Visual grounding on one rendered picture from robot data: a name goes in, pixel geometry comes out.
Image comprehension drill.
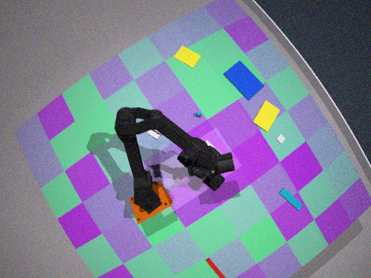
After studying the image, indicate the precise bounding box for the blue flat rectangular plate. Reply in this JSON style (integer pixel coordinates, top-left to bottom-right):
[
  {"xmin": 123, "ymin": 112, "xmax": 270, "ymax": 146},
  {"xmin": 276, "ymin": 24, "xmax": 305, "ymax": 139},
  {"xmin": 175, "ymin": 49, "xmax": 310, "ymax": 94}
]
[{"xmin": 224, "ymin": 61, "xmax": 264, "ymax": 100}]

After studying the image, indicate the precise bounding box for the red flat bar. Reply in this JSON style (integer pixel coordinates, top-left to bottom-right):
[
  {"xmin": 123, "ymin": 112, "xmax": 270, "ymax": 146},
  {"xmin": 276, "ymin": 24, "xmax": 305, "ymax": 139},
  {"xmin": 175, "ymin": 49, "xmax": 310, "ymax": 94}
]
[{"xmin": 206, "ymin": 259, "xmax": 226, "ymax": 278}]

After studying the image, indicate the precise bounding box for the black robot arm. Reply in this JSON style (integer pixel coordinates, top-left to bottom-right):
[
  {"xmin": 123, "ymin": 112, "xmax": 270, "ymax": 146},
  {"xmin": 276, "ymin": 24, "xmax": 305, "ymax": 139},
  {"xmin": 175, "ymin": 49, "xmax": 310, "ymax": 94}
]
[{"xmin": 114, "ymin": 107, "xmax": 235, "ymax": 214}]

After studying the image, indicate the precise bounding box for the teal rectangular bar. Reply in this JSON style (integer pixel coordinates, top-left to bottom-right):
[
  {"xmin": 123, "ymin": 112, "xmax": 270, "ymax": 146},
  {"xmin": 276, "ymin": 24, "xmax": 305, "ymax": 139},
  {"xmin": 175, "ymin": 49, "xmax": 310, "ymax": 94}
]
[{"xmin": 279, "ymin": 188, "xmax": 303, "ymax": 210}]

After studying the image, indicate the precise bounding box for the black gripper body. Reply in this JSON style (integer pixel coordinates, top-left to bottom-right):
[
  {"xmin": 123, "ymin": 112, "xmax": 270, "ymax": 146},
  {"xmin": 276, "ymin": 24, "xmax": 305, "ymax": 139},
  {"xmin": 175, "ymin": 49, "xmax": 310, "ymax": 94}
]
[{"xmin": 177, "ymin": 151, "xmax": 225, "ymax": 191}]

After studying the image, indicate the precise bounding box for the yellow rectangular plate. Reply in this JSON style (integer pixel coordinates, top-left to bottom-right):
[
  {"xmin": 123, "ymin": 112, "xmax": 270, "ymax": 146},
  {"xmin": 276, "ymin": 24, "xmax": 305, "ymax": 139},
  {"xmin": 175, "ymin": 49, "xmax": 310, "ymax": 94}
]
[
  {"xmin": 254, "ymin": 100, "xmax": 279, "ymax": 131},
  {"xmin": 175, "ymin": 46, "xmax": 201, "ymax": 68}
]

